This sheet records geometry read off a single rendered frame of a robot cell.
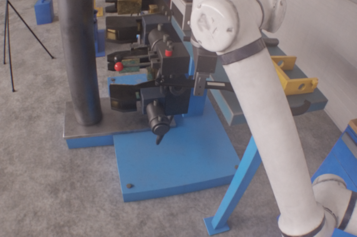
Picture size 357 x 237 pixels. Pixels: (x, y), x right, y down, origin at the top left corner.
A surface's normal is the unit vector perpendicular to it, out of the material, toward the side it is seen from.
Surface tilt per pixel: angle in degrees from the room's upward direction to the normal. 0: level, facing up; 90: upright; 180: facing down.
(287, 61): 90
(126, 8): 90
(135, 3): 90
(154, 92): 0
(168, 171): 0
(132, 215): 0
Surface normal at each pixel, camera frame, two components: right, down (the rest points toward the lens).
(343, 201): -0.31, -0.66
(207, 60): 0.01, 0.65
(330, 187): -0.12, -0.86
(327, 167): -0.96, 0.11
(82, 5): 0.68, 0.52
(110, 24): 0.09, -0.76
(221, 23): -0.59, 0.40
